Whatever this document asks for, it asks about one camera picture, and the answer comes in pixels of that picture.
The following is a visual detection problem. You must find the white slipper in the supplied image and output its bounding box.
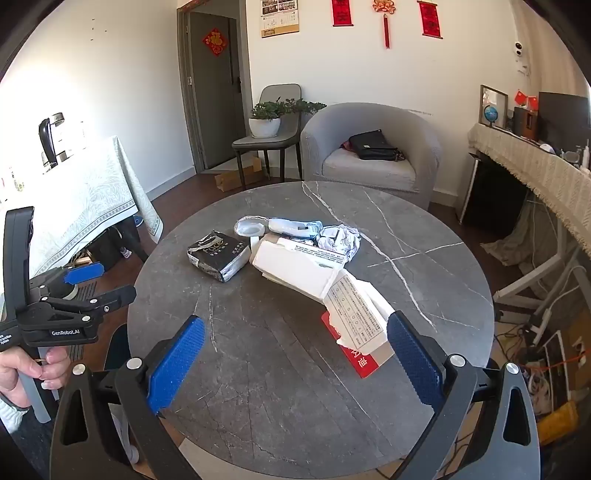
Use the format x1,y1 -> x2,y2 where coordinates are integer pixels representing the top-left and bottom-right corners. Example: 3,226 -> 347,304
115,406 -> 140,464

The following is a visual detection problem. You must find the red card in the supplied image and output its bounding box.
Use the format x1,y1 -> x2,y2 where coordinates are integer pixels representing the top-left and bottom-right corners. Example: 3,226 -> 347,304
320,311 -> 395,379

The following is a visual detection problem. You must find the red wall scroll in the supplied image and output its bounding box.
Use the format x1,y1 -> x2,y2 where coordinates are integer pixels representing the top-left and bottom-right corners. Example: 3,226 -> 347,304
331,0 -> 355,27
417,1 -> 443,40

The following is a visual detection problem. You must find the picture frame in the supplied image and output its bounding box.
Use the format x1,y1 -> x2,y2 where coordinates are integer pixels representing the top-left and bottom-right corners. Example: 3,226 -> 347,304
479,84 -> 509,129

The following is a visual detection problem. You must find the white plastic lid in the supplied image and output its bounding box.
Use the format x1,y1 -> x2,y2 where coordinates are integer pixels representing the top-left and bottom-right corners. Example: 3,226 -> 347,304
234,217 -> 269,238

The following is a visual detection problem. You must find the dark grey fuzzy cloth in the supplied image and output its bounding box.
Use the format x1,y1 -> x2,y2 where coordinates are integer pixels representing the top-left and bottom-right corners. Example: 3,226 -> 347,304
0,415 -> 61,480

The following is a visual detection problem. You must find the black tissue packet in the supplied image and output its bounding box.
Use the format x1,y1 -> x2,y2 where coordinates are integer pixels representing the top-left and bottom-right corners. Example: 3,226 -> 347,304
187,230 -> 251,282

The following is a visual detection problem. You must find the black storage box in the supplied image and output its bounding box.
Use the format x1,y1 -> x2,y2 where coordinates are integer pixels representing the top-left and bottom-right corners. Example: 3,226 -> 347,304
88,226 -> 125,273

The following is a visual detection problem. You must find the pile of white clothes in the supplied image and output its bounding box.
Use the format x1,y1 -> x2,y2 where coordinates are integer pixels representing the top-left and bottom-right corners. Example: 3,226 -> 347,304
318,224 -> 361,261

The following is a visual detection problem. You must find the grey door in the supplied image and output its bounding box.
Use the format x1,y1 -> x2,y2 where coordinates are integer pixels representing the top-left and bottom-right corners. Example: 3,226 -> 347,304
178,4 -> 252,175

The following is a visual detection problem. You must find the potted plant in white pot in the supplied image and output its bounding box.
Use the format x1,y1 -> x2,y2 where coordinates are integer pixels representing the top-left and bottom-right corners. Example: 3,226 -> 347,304
248,98 -> 328,138

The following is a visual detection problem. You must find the black monitor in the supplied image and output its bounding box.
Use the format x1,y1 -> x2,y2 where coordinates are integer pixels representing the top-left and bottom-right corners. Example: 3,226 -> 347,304
538,91 -> 591,153

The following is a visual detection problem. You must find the grey armchair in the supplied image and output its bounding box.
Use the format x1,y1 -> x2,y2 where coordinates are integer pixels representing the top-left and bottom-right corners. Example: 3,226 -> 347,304
300,102 -> 441,210

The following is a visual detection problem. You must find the red knot ornament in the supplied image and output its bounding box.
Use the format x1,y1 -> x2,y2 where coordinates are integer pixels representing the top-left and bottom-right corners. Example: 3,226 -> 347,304
372,0 -> 397,49

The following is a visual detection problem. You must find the white desk frame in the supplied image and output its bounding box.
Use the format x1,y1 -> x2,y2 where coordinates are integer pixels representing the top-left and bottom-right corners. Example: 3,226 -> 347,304
494,203 -> 591,324

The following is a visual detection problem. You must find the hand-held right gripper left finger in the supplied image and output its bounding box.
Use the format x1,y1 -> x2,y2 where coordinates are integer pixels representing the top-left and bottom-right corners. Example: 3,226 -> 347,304
48,315 -> 206,480

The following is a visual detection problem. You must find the black and chrome appliance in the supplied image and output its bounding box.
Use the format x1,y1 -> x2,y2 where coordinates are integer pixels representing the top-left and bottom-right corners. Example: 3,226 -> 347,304
38,113 -> 65,169

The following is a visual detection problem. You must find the white cardboard box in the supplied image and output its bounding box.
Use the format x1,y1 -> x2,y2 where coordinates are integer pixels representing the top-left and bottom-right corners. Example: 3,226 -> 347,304
249,233 -> 347,301

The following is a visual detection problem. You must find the teal trash bin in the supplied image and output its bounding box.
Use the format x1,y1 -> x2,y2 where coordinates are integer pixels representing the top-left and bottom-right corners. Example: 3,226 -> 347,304
104,323 -> 134,372

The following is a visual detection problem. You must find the cream lace desk cloth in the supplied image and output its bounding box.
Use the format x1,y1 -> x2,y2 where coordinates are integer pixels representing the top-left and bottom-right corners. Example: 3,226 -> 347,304
467,122 -> 591,257

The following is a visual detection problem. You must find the wall calendar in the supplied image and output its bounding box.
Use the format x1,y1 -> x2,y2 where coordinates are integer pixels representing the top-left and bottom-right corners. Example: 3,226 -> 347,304
261,0 -> 301,38

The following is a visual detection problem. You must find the wooden speaker box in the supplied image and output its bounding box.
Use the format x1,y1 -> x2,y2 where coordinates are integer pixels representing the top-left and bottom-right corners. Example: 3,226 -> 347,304
512,107 -> 539,138

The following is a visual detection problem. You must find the pale patterned tablecloth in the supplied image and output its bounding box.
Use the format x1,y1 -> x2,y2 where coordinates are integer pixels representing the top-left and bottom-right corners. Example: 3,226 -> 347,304
0,135 -> 164,278

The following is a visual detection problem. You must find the beige cloth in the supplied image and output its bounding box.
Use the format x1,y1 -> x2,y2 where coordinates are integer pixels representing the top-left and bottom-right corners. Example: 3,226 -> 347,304
482,217 -> 561,266

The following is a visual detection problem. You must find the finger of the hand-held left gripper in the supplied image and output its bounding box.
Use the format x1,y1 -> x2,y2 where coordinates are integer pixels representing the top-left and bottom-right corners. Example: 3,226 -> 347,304
39,284 -> 138,324
30,261 -> 106,296

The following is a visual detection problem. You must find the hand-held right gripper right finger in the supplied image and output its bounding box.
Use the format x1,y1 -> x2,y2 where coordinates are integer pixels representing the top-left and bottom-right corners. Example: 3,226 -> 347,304
386,311 -> 542,480

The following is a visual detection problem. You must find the grey dining chair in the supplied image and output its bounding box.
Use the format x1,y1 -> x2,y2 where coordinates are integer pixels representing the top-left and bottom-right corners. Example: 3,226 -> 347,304
232,84 -> 303,185

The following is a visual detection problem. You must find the white power strip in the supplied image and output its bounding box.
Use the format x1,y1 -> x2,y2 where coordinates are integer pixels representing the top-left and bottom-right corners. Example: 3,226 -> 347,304
526,307 -> 552,344

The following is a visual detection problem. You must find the person's left hand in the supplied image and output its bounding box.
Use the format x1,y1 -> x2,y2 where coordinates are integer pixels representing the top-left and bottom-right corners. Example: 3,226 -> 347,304
0,346 -> 71,409

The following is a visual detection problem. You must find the brown cardboard box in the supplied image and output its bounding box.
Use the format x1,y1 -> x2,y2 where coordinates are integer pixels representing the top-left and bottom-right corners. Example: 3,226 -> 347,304
215,157 -> 264,192

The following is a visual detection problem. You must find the red door decoration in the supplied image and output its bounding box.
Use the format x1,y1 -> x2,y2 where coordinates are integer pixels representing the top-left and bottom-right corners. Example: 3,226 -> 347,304
202,28 -> 229,57

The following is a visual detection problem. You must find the white printed carton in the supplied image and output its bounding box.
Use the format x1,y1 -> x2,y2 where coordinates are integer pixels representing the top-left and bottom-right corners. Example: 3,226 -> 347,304
323,270 -> 398,352

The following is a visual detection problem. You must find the yellow bag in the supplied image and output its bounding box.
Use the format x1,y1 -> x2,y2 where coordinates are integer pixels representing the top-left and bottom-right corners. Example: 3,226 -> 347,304
538,401 -> 580,444

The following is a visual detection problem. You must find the black handbag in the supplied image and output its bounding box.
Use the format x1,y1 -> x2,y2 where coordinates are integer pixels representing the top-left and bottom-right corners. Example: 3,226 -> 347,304
348,130 -> 400,161

